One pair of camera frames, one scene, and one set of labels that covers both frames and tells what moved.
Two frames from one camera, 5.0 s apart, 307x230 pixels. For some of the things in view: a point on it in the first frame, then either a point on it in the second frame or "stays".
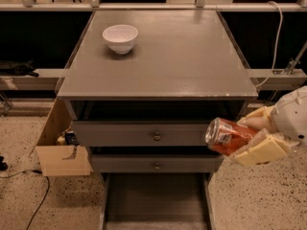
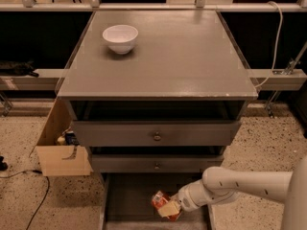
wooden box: x=52 y=156 stays
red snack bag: x=225 y=137 -> x=158 y=199
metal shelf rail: x=149 y=6 stays
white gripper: x=292 y=115 -> x=185 y=197
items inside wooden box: x=68 y=138 stays
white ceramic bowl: x=120 y=37 stays
